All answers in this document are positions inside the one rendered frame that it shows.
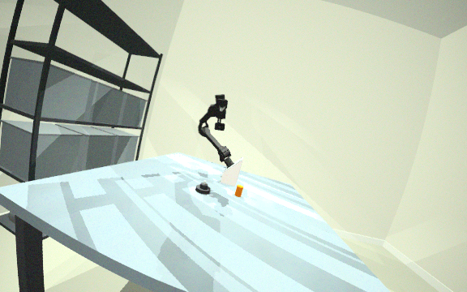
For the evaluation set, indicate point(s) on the orange knob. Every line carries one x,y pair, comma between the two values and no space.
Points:
238,191

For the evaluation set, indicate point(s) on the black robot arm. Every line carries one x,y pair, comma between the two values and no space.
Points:
223,151

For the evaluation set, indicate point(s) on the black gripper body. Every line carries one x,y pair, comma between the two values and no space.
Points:
220,115

